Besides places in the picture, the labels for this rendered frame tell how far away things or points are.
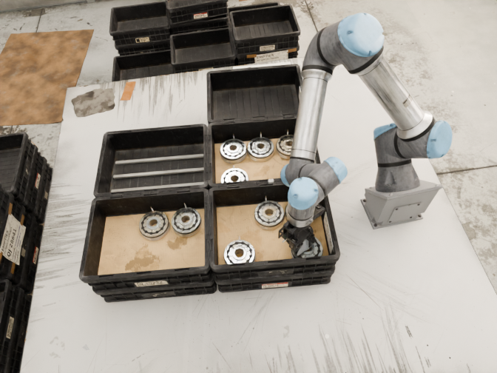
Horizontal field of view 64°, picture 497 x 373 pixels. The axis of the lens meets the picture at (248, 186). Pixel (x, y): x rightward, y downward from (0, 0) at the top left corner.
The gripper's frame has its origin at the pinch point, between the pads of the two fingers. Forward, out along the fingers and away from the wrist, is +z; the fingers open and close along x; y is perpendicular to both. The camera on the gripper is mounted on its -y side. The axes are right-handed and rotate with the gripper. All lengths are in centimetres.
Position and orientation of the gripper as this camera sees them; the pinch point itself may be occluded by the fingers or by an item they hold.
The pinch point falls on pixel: (300, 242)
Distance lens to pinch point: 134.0
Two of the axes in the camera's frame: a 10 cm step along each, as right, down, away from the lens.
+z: 0.5, 5.5, 8.3
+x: 7.0, 5.8, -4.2
